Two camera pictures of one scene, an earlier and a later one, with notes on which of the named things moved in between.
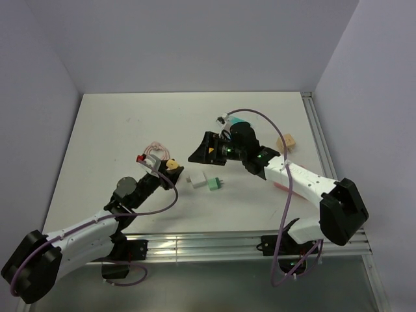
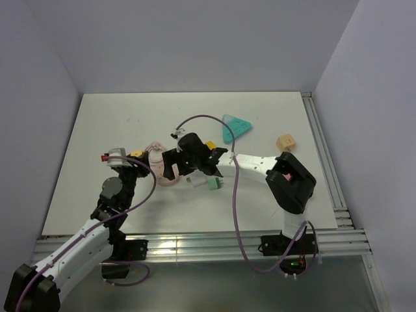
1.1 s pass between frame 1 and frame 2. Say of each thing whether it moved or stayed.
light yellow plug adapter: moved
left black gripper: moved
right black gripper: moved
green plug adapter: stayed
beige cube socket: stayed
